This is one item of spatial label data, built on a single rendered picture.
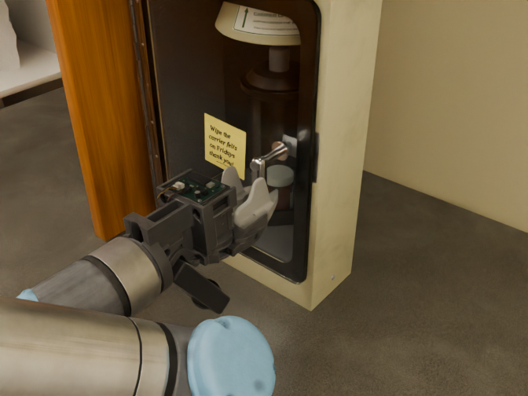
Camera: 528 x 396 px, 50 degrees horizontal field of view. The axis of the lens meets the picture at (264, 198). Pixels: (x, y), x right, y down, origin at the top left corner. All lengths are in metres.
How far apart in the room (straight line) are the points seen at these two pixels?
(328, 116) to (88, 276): 0.33
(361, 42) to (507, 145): 0.45
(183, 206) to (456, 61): 0.62
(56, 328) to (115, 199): 0.63
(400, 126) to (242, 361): 0.80
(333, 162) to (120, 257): 0.31
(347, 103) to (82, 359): 0.46
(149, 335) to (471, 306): 0.60
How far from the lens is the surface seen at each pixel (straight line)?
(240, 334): 0.42
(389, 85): 1.12
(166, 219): 0.56
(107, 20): 0.88
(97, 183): 0.95
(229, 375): 0.40
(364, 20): 0.69
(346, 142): 0.73
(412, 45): 1.08
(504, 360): 0.85
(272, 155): 0.69
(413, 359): 0.81
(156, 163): 0.92
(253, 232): 0.64
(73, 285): 0.53
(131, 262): 0.55
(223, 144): 0.78
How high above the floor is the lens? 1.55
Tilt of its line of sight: 34 degrees down
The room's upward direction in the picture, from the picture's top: straight up
